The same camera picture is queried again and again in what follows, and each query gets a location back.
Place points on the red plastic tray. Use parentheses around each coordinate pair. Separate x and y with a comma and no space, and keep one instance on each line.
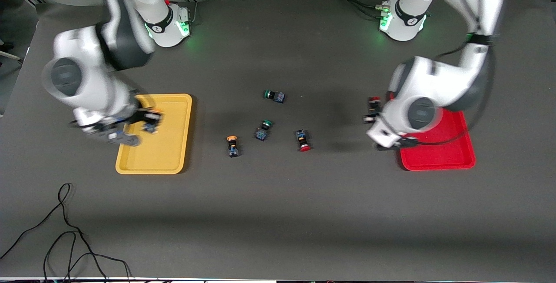
(438,157)

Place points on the yellow push button switch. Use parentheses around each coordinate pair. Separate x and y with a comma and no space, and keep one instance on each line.
(233,148)
(151,127)

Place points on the dark grey table cloth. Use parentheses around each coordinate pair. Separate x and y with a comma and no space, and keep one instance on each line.
(304,209)

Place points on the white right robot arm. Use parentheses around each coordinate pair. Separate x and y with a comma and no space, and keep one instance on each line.
(78,48)

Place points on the yellow plastic tray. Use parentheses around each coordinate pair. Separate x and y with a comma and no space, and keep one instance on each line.
(165,157)

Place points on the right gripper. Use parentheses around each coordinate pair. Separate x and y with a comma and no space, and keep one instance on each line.
(140,117)

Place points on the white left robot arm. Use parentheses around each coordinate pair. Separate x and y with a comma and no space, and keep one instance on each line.
(434,78)

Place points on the grey metal bar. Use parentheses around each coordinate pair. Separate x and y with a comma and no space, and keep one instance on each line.
(8,54)

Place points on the green push button switch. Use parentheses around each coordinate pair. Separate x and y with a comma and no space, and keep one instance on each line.
(278,97)
(263,133)

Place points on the red push button switch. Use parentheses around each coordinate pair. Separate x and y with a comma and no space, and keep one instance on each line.
(373,109)
(302,137)

